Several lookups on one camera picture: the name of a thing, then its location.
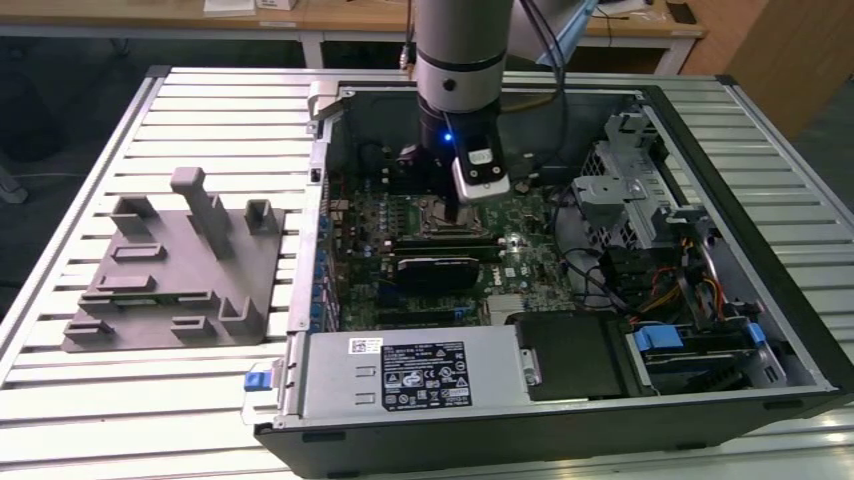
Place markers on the wooden cabinet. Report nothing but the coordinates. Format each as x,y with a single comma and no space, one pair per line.
787,50

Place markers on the black plastic shroud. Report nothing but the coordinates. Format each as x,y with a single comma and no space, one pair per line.
573,355

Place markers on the small white box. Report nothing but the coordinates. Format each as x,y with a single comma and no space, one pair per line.
276,3

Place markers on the blue bay clip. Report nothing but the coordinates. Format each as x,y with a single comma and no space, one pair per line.
755,335

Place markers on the black graphics card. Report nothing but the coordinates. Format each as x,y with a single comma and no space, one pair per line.
436,272

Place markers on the black expansion slot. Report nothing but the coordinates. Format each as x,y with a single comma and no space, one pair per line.
413,317

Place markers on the wooden desk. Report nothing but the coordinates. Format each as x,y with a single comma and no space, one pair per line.
266,21

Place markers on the green motherboard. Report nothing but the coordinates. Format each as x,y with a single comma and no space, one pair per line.
540,300

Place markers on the hard disk in blue carrier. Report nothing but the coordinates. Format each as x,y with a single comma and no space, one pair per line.
656,340

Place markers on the grey plastic bracket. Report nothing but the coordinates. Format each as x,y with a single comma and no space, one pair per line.
687,217

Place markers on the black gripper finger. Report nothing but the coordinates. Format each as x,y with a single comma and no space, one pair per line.
461,215

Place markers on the green RAM stick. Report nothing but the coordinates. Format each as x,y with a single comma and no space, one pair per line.
443,250

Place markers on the grey chair leg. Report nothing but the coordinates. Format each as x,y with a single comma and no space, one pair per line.
12,185

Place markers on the silver power supply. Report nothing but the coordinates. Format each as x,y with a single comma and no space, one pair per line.
333,375

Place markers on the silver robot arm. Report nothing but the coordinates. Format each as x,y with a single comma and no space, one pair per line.
460,50

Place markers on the grey parts rack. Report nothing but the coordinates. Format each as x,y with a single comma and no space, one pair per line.
200,280

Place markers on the black open PC case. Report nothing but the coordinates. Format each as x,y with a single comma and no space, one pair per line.
533,440

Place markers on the white paper box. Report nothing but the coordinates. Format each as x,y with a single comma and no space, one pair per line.
226,5

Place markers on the small silver heatsink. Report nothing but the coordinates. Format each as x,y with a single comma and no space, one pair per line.
507,307

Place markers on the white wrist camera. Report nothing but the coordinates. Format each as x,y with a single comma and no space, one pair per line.
483,192

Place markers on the CPU socket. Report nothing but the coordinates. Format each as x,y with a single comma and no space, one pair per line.
418,232

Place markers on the metal disk bay cage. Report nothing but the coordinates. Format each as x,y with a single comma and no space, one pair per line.
603,192

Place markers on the blue case latch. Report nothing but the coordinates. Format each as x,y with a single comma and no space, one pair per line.
260,380

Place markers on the black phone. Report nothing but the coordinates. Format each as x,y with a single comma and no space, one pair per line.
681,12

